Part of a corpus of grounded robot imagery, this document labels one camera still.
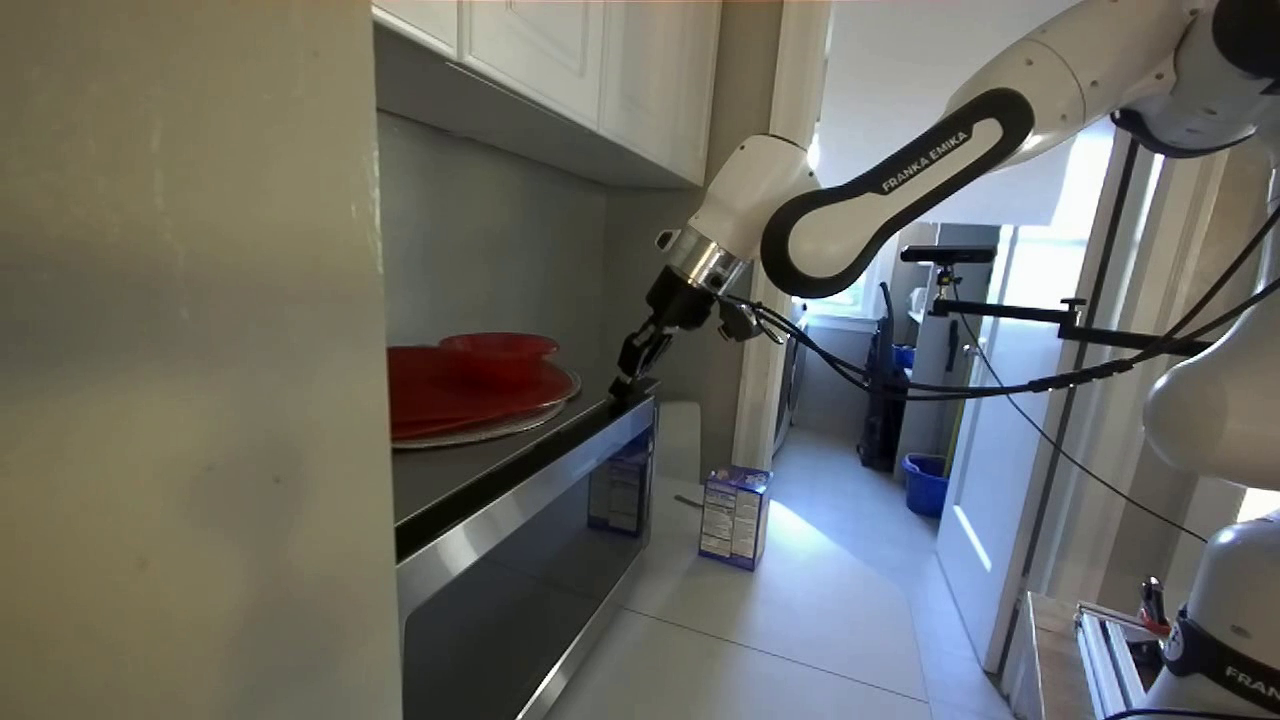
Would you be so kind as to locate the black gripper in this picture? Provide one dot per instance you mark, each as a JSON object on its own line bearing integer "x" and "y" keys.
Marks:
{"x": 683, "y": 301}

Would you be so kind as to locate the blue cardboard box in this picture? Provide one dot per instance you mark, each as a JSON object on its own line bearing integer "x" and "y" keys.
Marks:
{"x": 733, "y": 523}

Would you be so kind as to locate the dark glass microwave door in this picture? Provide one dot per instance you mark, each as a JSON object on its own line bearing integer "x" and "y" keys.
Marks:
{"x": 494, "y": 613}

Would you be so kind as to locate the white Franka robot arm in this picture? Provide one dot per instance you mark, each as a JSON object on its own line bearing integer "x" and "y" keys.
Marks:
{"x": 907, "y": 174}

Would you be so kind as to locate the robot base table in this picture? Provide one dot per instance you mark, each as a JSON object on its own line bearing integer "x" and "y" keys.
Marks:
{"x": 1093, "y": 652}

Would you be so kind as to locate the stainless steel microwave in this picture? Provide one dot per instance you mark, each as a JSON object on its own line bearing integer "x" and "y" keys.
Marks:
{"x": 467, "y": 493}

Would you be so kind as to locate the red bowl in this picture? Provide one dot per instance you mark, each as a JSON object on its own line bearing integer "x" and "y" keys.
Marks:
{"x": 502, "y": 344}

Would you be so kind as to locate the red plate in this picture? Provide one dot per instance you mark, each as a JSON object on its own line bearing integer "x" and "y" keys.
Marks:
{"x": 467, "y": 395}

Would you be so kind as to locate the blue bin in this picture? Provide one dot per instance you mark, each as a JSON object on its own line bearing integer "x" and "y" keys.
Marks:
{"x": 925, "y": 484}

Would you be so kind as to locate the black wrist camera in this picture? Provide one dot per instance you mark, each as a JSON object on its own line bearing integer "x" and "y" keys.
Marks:
{"x": 739, "y": 323}

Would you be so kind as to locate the white wall cabinets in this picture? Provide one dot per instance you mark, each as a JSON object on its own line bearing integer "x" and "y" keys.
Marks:
{"x": 603, "y": 67}

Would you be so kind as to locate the black camera on stand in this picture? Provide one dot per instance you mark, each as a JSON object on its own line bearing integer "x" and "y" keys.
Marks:
{"x": 949, "y": 252}

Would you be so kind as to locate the black camera stand pole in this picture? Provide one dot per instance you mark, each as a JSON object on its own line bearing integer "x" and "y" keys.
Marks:
{"x": 1043, "y": 316}

